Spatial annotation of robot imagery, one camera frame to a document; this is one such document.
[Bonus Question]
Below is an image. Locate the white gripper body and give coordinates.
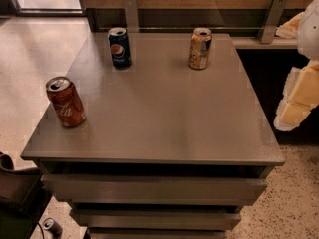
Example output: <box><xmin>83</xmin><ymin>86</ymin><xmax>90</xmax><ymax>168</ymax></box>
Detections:
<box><xmin>297</xmin><ymin>0</ymin><xmax>319</xmax><ymax>60</ymax></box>

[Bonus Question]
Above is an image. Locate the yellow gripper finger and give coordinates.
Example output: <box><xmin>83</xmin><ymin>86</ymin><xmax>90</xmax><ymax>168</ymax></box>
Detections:
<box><xmin>276</xmin><ymin>12</ymin><xmax>303</xmax><ymax>39</ymax></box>
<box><xmin>273</xmin><ymin>60</ymin><xmax>319</xmax><ymax>131</ymax></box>

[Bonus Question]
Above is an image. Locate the blue Pepsi can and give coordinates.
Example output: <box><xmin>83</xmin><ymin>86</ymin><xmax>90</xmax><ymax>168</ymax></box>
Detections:
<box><xmin>108</xmin><ymin>27</ymin><xmax>131</xmax><ymax>69</ymax></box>

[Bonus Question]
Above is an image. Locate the orange and white can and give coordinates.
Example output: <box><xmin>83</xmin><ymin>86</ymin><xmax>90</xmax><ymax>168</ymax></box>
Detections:
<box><xmin>188</xmin><ymin>27</ymin><xmax>212</xmax><ymax>70</ymax></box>

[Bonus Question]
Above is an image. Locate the red Coca-Cola can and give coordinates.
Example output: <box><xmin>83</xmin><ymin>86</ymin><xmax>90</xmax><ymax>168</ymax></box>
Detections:
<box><xmin>46</xmin><ymin>77</ymin><xmax>86</xmax><ymax>127</ymax></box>

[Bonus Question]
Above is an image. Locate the can on floor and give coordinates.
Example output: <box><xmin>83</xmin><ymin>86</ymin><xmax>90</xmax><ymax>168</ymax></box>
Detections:
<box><xmin>43</xmin><ymin>218</ymin><xmax>63</xmax><ymax>237</ymax></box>

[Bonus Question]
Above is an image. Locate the wooden counter with shelf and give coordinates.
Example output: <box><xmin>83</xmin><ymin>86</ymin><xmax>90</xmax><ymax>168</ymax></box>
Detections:
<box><xmin>80</xmin><ymin>0</ymin><xmax>312</xmax><ymax>44</ymax></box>

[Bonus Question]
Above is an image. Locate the grey drawer cabinet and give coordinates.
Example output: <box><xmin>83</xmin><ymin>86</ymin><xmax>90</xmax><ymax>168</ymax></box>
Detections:
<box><xmin>22</xmin><ymin>33</ymin><xmax>284</xmax><ymax>239</ymax></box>

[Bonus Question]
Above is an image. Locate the dark chair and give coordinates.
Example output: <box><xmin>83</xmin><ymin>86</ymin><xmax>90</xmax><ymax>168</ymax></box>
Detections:
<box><xmin>0</xmin><ymin>152</ymin><xmax>51</xmax><ymax>239</ymax></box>

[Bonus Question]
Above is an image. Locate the right metal bracket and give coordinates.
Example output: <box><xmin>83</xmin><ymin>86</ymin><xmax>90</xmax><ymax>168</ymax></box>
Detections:
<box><xmin>258</xmin><ymin>0</ymin><xmax>288</xmax><ymax>44</ymax></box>

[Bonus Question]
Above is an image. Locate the metal bracket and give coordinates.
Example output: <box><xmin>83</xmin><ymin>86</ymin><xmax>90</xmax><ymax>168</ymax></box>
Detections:
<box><xmin>258</xmin><ymin>0</ymin><xmax>288</xmax><ymax>44</ymax></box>
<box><xmin>124</xmin><ymin>0</ymin><xmax>139</xmax><ymax>33</ymax></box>

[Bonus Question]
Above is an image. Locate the left metal bracket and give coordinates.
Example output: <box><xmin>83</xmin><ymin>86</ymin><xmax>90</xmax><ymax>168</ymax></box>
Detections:
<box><xmin>124</xmin><ymin>0</ymin><xmax>139</xmax><ymax>33</ymax></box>

